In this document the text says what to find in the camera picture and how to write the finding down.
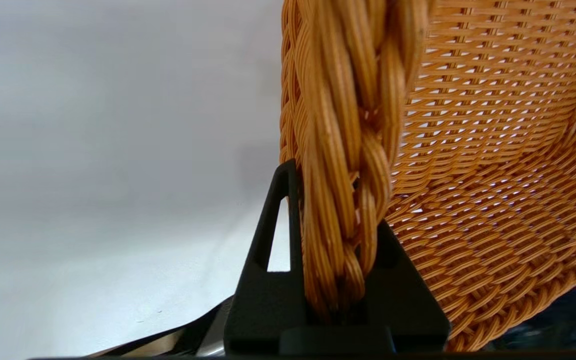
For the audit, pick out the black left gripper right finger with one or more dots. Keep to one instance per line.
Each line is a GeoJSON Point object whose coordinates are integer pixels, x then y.
{"type": "Point", "coordinates": [403, 300]}

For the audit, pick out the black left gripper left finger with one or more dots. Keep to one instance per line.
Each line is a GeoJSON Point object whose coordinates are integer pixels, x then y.
{"type": "Point", "coordinates": [258, 310]}

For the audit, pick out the orange woven wicker basket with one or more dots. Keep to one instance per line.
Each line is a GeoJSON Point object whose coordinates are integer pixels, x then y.
{"type": "Point", "coordinates": [468, 150]}

